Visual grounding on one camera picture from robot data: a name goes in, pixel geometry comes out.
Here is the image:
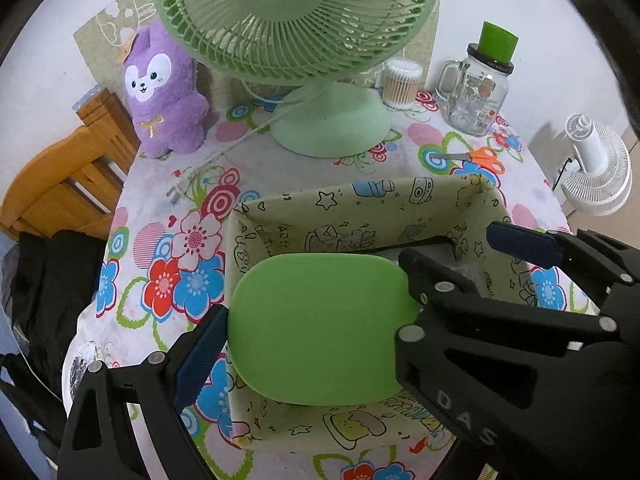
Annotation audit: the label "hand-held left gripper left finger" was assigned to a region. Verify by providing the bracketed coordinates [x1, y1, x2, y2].
[57, 304, 231, 480]

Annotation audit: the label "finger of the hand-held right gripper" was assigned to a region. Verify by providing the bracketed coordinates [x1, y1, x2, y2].
[487, 222, 640, 291]
[395, 247, 621, 461]

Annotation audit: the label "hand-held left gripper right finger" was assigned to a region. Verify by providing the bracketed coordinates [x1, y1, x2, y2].
[432, 435, 506, 480]

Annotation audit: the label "green paddle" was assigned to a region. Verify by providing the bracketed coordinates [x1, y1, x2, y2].
[227, 252, 421, 406]

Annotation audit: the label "printed storage box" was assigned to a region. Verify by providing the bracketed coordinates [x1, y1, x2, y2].
[225, 174, 531, 453]

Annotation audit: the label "orange scissors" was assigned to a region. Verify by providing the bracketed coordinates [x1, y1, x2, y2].
[440, 147, 505, 173]

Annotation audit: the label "white floor fan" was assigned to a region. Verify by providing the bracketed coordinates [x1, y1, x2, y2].
[552, 114, 633, 217]

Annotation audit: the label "white speckled round object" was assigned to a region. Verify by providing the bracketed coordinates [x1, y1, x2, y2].
[62, 340, 101, 406]

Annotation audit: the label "floral tablecloth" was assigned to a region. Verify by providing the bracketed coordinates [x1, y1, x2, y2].
[62, 87, 601, 480]

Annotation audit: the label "glass mug jar green lid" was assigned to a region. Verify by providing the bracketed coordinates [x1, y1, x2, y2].
[436, 21, 520, 136]

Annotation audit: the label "black clothing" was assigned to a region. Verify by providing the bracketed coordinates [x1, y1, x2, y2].
[0, 230, 108, 461]

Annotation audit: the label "cotton swab container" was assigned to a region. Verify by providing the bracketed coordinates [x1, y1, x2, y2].
[381, 59, 423, 109]

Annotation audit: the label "wooden chair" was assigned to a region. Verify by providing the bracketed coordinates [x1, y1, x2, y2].
[0, 87, 143, 241]

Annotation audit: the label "green desk fan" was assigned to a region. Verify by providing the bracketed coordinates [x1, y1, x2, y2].
[152, 0, 441, 157]

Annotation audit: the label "purple plush toy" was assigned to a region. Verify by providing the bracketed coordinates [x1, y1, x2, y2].
[116, 27, 211, 157]

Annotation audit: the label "black fan cable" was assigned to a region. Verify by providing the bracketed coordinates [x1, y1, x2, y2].
[551, 157, 573, 192]

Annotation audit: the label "white fan power cable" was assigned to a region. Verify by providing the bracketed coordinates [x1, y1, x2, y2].
[167, 85, 321, 206]

